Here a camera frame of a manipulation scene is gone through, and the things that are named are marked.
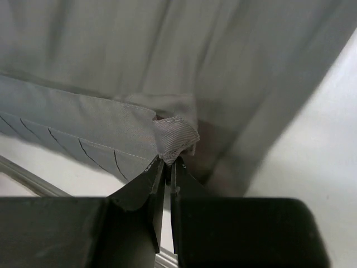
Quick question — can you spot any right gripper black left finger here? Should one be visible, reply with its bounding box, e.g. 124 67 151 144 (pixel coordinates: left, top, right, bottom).
1 158 165 267

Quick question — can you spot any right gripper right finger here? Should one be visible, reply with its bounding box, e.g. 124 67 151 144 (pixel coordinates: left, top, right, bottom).
171 158 330 267

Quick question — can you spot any grey pleated skirt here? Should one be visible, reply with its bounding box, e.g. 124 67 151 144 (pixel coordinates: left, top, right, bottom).
1 1 356 195

